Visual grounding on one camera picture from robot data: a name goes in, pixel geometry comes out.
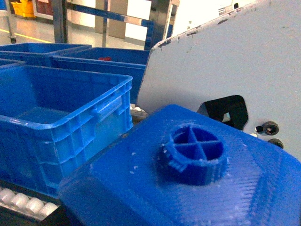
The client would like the rear left blue crate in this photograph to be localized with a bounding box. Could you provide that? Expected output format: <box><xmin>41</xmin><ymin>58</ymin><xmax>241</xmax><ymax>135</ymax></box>
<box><xmin>0</xmin><ymin>43</ymin><xmax>92</xmax><ymax>66</ymax></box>

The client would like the blue rectangular plastic part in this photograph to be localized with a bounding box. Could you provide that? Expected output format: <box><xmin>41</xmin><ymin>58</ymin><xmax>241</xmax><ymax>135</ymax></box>
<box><xmin>58</xmin><ymin>105</ymin><xmax>301</xmax><ymax>226</ymax></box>

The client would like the front right blue crate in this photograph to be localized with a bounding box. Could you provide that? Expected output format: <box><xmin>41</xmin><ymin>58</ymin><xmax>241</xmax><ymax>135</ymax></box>
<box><xmin>51</xmin><ymin>47</ymin><xmax>150</xmax><ymax>104</ymax></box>

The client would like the front left blue crate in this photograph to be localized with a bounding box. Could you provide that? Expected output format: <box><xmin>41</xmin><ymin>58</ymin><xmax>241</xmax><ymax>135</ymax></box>
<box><xmin>0</xmin><ymin>65</ymin><xmax>133</xmax><ymax>197</ymax></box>

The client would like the white roller track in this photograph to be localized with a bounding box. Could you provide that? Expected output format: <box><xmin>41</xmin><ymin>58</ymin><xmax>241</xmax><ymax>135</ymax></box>
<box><xmin>0</xmin><ymin>187</ymin><xmax>59</xmax><ymax>221</ymax></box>

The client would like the blue crate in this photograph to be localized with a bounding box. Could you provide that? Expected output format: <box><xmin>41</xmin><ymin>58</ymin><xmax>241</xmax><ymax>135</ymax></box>
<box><xmin>0</xmin><ymin>65</ymin><xmax>133</xmax><ymax>197</ymax></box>
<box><xmin>0</xmin><ymin>43</ymin><xmax>92</xmax><ymax>66</ymax></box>
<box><xmin>51</xmin><ymin>47</ymin><xmax>150</xmax><ymax>104</ymax></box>

